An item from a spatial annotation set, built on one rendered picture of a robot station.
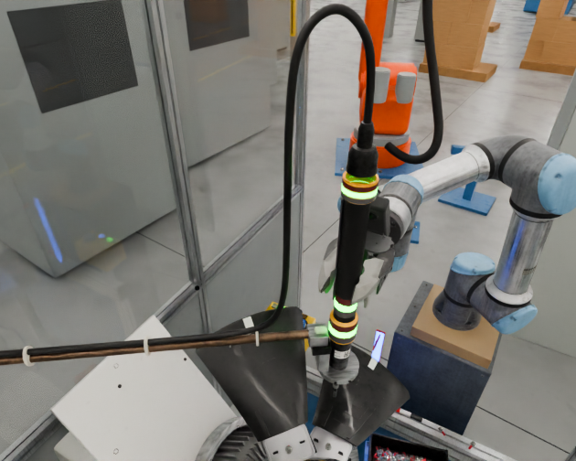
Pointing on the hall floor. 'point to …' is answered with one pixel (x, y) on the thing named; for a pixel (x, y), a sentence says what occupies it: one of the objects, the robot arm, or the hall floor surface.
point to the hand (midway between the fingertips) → (339, 286)
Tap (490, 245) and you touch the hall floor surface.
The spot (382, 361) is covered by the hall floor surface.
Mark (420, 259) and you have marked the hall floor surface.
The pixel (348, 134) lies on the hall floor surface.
